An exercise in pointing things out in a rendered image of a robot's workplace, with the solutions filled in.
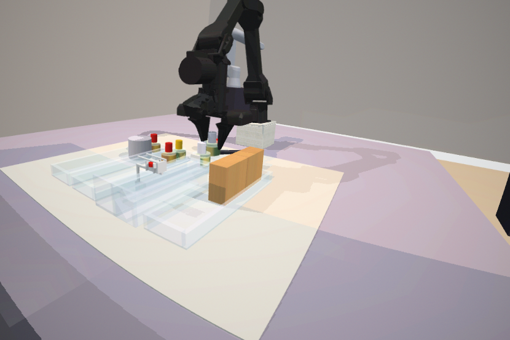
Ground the wooden block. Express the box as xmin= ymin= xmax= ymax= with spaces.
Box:
xmin=233 ymin=146 xmax=264 ymax=187
xmin=208 ymin=154 xmax=248 ymax=204

